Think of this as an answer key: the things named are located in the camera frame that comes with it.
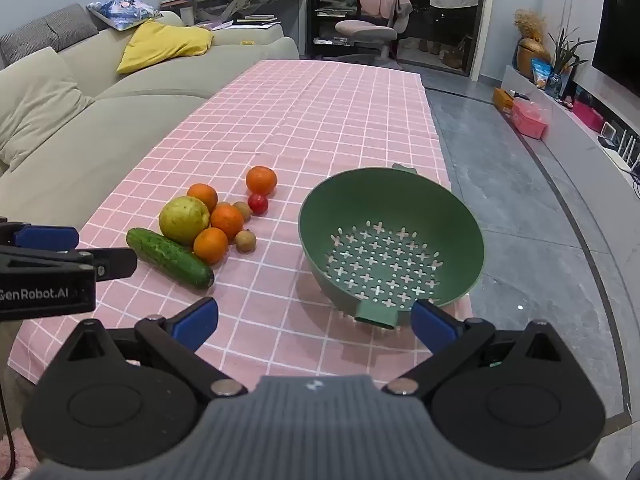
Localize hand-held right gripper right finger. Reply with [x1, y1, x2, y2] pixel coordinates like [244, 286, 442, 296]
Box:
[382, 298, 588, 397]

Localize black television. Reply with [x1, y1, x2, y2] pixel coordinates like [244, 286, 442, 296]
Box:
[591, 0, 640, 99]

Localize white router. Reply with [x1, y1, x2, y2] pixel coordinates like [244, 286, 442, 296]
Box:
[602, 132, 640, 172]

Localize yellow pillow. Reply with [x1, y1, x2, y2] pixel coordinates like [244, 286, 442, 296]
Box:
[116, 20, 215, 74]

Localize green colander bowl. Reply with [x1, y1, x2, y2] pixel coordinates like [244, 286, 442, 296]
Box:
[298, 162, 486, 330]

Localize orange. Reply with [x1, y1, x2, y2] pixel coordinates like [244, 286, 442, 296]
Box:
[193, 227, 229, 265]
[187, 183, 219, 213]
[245, 165, 278, 197]
[210, 202, 245, 242]

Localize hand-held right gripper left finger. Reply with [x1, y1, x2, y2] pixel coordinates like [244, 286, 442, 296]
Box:
[50, 296, 249, 397]

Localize magenta box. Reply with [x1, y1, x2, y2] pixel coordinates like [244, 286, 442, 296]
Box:
[572, 100, 606, 133]

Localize blue printed pillow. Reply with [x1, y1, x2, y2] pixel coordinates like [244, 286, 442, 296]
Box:
[86, 0, 163, 32]

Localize dried flower bunch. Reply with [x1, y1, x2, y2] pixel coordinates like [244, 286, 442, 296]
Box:
[514, 9, 549, 42]

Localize pink office chair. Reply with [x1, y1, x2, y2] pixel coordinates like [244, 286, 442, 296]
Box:
[334, 0, 414, 64]

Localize grey cushion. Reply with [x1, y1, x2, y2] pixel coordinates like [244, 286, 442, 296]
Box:
[0, 3, 101, 68]

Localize black shelf unit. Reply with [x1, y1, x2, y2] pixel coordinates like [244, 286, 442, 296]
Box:
[305, 0, 398, 61]

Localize gold vase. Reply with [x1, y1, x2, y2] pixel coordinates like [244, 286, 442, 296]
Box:
[516, 37, 552, 80]

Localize pink box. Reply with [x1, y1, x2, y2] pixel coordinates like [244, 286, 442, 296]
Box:
[510, 97, 550, 140]

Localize green cucumber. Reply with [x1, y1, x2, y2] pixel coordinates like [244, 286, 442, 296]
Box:
[126, 227, 216, 291]

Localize beige sofa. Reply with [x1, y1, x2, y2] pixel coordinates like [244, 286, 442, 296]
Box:
[0, 10, 301, 376]

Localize yellow-green pear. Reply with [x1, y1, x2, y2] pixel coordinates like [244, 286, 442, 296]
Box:
[159, 196, 211, 247]

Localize beige cushion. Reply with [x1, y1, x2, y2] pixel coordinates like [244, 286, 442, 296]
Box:
[0, 46, 96, 161]

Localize pink checked tablecloth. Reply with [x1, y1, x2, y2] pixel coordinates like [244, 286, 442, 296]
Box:
[9, 59, 473, 386]

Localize green potted plant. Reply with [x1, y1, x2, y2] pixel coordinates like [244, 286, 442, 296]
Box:
[547, 27, 597, 77]

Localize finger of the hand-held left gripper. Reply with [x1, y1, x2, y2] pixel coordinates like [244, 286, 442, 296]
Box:
[0, 247, 139, 283]
[0, 219, 80, 253]

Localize blue packet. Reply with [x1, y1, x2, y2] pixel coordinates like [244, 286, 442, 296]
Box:
[531, 57, 552, 91]

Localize white television cabinet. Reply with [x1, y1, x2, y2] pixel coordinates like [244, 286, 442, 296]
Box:
[500, 65, 640, 281]

